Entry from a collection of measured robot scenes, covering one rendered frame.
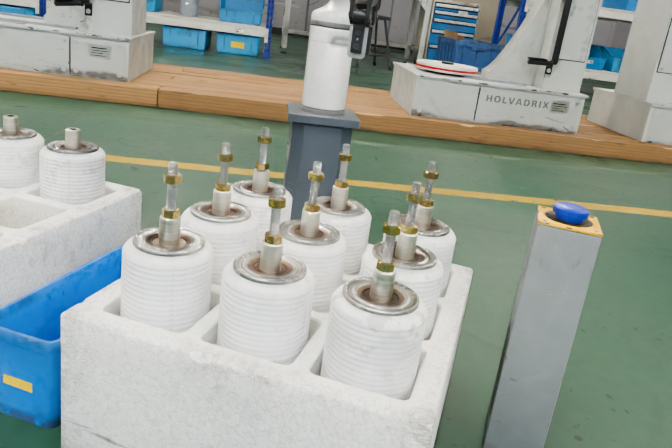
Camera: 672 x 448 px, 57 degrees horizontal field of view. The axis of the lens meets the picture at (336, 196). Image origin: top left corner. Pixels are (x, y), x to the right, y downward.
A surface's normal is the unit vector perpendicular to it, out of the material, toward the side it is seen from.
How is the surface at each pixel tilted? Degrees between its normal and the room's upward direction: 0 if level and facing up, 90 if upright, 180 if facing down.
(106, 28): 90
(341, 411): 90
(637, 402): 0
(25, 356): 92
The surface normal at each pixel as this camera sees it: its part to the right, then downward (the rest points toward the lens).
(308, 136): 0.09, 0.31
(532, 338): -0.30, 0.25
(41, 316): 0.95, 0.18
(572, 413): 0.13, -0.95
